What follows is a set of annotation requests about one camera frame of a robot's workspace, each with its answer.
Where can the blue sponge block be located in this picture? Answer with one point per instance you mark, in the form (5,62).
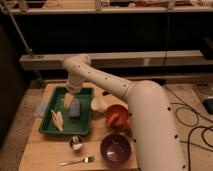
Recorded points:
(75,109)

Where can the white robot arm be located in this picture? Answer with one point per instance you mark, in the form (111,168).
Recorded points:
(157,143)

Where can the silver fork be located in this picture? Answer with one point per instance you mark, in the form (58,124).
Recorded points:
(84,160)

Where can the small metal cup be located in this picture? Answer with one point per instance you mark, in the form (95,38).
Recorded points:
(76,142)

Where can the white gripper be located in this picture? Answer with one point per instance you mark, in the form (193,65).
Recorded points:
(73,89)

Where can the metal shelf rack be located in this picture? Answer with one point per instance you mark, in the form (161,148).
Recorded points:
(128,39)

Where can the white cup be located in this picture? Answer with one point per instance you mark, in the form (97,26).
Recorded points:
(98,104)

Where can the green plastic tray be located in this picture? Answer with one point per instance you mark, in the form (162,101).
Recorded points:
(71,126)

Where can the translucent grey towel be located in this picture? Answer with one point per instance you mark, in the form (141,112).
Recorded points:
(41,108)

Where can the red bowl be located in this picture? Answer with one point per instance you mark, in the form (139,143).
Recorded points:
(117,116)

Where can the purple bowl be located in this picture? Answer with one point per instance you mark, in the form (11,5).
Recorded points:
(115,150)

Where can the peeled banana piece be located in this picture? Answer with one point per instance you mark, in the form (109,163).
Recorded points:
(57,120)

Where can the wooden board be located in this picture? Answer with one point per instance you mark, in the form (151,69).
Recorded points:
(45,152)

